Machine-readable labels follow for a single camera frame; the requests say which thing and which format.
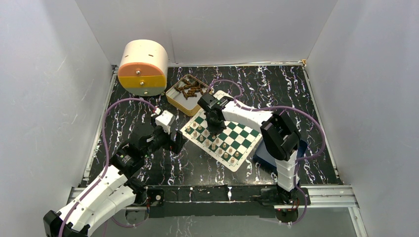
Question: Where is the tan square tin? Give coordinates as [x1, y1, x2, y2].
[166, 75, 209, 117]

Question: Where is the pile of dark chess pieces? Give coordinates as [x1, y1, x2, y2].
[173, 78, 209, 99]

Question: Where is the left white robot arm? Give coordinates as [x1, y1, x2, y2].
[43, 125, 186, 237]

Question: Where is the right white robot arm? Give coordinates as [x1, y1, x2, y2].
[198, 93, 301, 204]

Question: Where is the green white chess board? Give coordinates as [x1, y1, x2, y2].
[181, 109, 262, 172]

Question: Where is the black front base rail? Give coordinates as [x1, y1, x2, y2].
[147, 185, 281, 218]

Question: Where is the cream round drawer box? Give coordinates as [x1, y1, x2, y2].
[117, 39, 168, 96]

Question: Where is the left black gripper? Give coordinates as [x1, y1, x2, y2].
[142, 116, 187, 158]

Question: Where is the dark blue tray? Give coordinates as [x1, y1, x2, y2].
[252, 140, 308, 170]

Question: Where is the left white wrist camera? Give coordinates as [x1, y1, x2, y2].
[155, 110, 175, 134]

